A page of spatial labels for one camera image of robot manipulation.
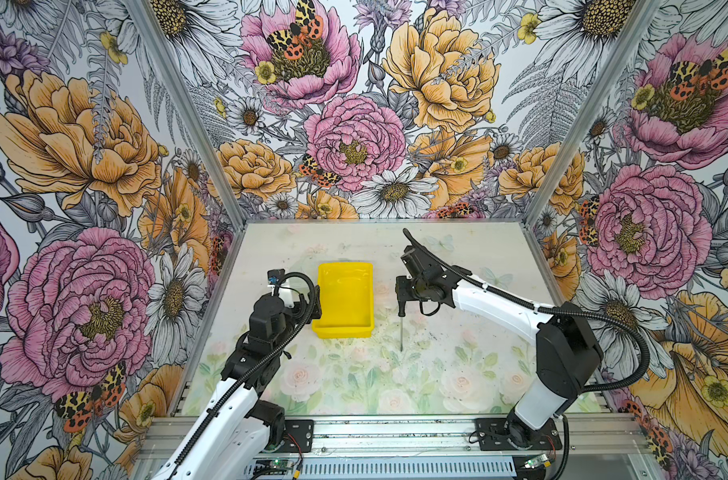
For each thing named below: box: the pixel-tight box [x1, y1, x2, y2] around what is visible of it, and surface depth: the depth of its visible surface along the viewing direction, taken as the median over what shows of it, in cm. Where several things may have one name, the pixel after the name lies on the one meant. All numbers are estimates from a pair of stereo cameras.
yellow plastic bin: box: [312, 262, 375, 339], surface depth 101 cm
